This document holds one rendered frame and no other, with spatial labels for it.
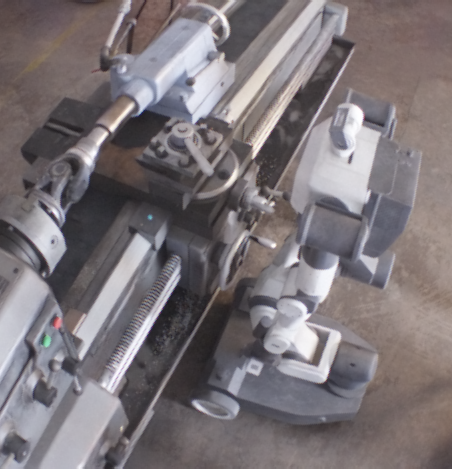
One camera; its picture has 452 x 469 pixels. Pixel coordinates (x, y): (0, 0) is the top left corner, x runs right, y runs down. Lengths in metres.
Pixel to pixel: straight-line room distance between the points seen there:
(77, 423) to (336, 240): 0.88
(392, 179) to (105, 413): 1.01
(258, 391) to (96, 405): 0.88
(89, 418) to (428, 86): 3.07
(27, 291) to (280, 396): 1.35
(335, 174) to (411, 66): 2.76
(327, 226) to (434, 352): 1.60
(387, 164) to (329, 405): 1.21
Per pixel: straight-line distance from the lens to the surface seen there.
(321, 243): 1.47
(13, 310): 1.44
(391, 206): 1.57
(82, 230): 2.25
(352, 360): 2.44
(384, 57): 4.24
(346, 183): 1.54
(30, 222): 1.71
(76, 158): 1.90
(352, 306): 2.96
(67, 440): 1.83
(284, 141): 2.92
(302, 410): 2.54
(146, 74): 2.10
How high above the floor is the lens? 2.54
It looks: 56 degrees down
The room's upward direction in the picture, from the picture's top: 4 degrees clockwise
